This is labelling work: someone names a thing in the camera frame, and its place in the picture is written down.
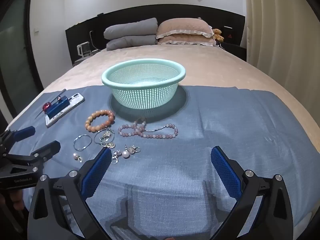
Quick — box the pink frilled pillow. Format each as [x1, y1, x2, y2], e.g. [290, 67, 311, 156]
[155, 18, 216, 40]
[157, 35, 217, 47]

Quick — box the blue cloth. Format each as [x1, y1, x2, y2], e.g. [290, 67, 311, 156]
[0, 85, 313, 240]

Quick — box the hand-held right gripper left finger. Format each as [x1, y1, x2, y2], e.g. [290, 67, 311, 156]
[27, 147, 112, 240]

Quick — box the pink beaded necklace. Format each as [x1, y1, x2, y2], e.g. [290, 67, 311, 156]
[118, 119, 178, 139]

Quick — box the dark glass door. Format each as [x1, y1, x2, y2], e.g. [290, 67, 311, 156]
[0, 0, 44, 130]

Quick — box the teal plastic mesh basket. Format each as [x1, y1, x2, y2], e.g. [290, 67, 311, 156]
[101, 59, 187, 110]

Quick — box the amber orange pendant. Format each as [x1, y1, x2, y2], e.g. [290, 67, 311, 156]
[35, 89, 67, 119]

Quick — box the black nightstand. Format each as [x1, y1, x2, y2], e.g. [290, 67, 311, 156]
[221, 41, 248, 62]

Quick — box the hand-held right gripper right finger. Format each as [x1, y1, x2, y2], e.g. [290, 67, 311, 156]
[210, 146, 293, 240]

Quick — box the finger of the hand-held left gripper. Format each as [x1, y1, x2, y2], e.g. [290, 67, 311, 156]
[5, 141, 61, 173]
[0, 126, 35, 154]

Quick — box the brown teddy bear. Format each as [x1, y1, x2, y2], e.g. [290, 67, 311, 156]
[212, 29, 225, 42]

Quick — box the grey nightstand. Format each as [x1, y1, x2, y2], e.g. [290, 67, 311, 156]
[74, 55, 92, 67]

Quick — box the plain silver hoop bangle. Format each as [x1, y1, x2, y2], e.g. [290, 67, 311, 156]
[73, 134, 92, 151]

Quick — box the cream curtain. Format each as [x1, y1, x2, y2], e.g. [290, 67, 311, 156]
[244, 0, 320, 153]

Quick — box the white charging cable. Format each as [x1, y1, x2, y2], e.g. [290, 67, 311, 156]
[89, 30, 98, 52]

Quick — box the black headboard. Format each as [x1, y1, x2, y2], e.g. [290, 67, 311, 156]
[65, 4, 245, 67]

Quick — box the orange beaded bracelet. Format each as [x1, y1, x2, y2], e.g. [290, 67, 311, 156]
[85, 109, 115, 132]

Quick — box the white smartphone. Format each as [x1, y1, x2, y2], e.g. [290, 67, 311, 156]
[45, 92, 85, 128]

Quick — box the grey pillow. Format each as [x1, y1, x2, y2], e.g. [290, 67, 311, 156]
[104, 18, 158, 40]
[106, 35, 157, 51]

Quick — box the blue metal block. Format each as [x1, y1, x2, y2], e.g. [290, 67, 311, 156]
[47, 96, 71, 118]

